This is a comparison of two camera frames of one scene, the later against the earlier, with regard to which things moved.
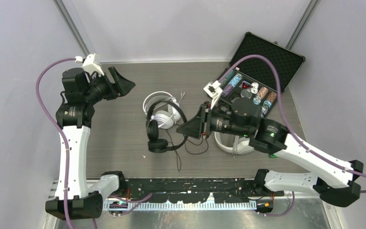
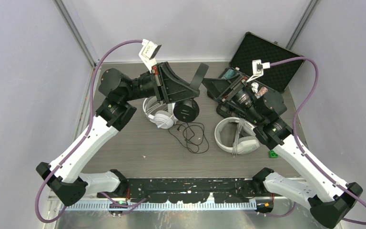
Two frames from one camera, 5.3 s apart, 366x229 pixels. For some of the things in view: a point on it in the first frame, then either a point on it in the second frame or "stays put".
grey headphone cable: [234, 151] stays put
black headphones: [156, 145] to [188, 110]
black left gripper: [120, 88] to [167, 86]
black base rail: [196, 190] stays put
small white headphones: [163, 107] stays put
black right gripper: [199, 124] to [227, 88]
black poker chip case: [255, 79] stays put
